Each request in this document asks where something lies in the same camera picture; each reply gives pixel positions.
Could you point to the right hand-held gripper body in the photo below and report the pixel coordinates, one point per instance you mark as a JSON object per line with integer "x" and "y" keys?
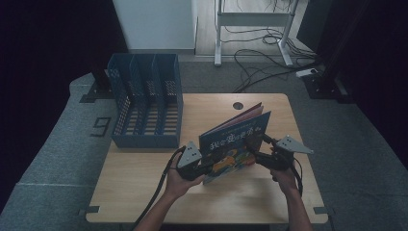
{"x": 282, "y": 154}

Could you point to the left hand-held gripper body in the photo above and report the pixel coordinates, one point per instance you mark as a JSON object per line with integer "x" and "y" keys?
{"x": 190, "y": 160}

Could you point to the blue picture book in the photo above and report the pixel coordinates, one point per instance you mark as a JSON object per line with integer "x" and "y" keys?
{"x": 232, "y": 146}

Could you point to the blue plastic file rack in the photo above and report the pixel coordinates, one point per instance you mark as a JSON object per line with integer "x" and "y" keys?
{"x": 146, "y": 102}

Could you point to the person's left hand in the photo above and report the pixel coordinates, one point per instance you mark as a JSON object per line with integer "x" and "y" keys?
{"x": 179, "y": 183}

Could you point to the person's right hand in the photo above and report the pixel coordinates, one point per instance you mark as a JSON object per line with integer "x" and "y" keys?
{"x": 284, "y": 181}

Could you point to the white power strip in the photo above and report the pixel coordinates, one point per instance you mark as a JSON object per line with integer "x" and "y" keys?
{"x": 306, "y": 72}

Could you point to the black stand with base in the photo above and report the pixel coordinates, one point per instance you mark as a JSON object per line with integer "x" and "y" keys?
{"x": 99, "y": 89}
{"x": 330, "y": 73}

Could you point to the white cabinet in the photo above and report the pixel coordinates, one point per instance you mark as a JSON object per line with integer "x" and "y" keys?
{"x": 157, "y": 24}

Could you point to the white metal desk frame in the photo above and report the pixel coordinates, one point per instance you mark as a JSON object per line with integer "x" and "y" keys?
{"x": 253, "y": 19}

